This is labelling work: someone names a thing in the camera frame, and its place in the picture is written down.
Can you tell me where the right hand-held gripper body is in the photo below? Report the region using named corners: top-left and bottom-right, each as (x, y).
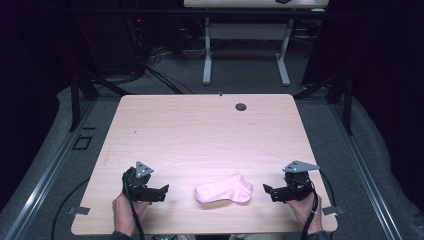
top-left (278, 160), bottom-right (321, 203)

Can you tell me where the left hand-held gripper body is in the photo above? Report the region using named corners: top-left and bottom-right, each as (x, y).
top-left (121, 160), bottom-right (160, 203)

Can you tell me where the pink sock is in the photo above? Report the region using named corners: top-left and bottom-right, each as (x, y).
top-left (194, 172), bottom-right (254, 205)

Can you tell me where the person's right hand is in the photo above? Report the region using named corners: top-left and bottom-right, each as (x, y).
top-left (286, 194), bottom-right (324, 235)

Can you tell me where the person's left hand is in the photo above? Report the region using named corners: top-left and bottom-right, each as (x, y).
top-left (111, 191), bottom-right (152, 237)

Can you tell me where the black metal stand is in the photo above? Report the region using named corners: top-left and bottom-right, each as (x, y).
top-left (293, 70), bottom-right (354, 136)
top-left (68, 70), bottom-right (132, 133)

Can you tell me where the white-legged desk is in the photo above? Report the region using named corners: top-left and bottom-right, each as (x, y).
top-left (183, 0), bottom-right (330, 87)

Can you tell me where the black horizontal metal bar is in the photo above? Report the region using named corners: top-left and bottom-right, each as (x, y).
top-left (66, 8), bottom-right (334, 18)

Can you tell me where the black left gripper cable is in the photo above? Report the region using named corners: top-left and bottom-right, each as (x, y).
top-left (122, 176), bottom-right (146, 240)

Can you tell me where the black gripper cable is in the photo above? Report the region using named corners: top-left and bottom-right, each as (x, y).
top-left (122, 176), bottom-right (146, 240)
top-left (299, 169), bottom-right (336, 240)

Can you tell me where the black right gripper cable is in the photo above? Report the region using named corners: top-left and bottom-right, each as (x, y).
top-left (299, 169), bottom-right (336, 240)

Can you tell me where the grey metal floor rail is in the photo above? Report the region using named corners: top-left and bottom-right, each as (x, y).
top-left (2, 99), bottom-right (98, 240)
top-left (329, 99), bottom-right (405, 240)

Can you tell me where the black floor cable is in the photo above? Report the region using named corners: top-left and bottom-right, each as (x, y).
top-left (50, 177), bottom-right (92, 240)

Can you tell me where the bundle of black cables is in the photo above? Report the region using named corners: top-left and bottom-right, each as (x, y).
top-left (125, 15), bottom-right (196, 96)

